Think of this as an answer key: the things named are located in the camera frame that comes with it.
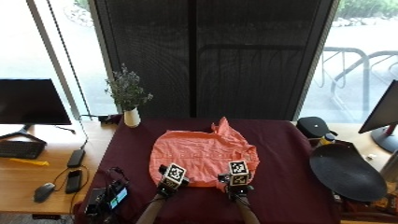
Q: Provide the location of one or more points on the person's left hand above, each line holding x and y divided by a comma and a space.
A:
167, 184

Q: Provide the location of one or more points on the person's right hand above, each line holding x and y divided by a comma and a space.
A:
237, 188

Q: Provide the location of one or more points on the salmon pink shirt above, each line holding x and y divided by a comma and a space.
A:
198, 152

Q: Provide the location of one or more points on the white marker cube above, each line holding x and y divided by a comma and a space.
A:
173, 175
238, 173

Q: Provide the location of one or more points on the dark maroon tablecloth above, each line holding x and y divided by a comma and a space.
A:
273, 186

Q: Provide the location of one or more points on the black device with lit screen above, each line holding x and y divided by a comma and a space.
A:
107, 197

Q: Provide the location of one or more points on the black smartphone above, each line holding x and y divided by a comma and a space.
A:
73, 181

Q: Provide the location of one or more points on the white vase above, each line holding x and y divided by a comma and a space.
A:
131, 117

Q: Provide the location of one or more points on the black power adapter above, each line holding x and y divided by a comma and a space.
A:
76, 157

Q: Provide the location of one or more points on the black oval chair seat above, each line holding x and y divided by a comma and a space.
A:
346, 171

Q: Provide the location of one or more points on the black computer mouse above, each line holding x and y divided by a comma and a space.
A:
44, 192

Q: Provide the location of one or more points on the green leafy plant sprigs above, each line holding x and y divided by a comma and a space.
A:
126, 88

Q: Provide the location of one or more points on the yellow flat strip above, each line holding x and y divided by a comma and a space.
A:
28, 161

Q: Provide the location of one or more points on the black keyboard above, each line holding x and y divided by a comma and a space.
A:
20, 149

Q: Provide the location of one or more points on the black mesh window blind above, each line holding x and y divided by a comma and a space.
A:
215, 59

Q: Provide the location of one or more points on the dark monitor with round base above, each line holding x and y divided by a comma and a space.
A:
383, 118

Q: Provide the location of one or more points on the black computer monitor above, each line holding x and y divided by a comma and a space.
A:
29, 104

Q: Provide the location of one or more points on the metal bicycle rack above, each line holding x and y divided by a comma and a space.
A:
355, 74

